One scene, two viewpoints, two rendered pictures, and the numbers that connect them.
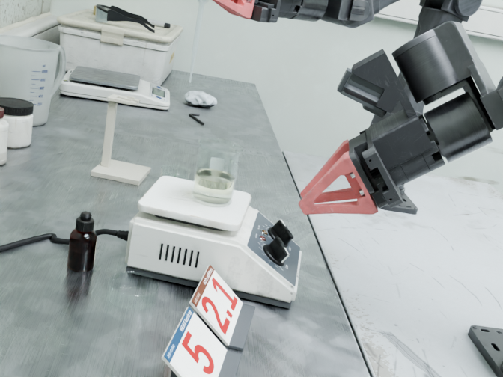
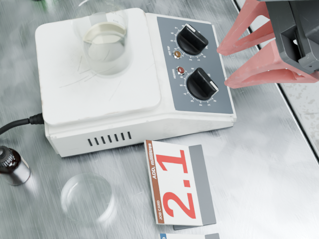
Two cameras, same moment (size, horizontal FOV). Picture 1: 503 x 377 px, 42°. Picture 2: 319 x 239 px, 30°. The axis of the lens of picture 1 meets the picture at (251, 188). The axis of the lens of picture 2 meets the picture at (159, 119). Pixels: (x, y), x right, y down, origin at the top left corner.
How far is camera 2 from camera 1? 0.49 m
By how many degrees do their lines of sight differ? 48
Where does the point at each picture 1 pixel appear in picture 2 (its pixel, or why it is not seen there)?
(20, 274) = not seen: outside the picture
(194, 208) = (102, 93)
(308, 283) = (233, 61)
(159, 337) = not seen: outside the picture
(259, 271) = (195, 122)
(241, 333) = (206, 199)
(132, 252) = (61, 151)
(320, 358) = (285, 192)
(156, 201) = (60, 105)
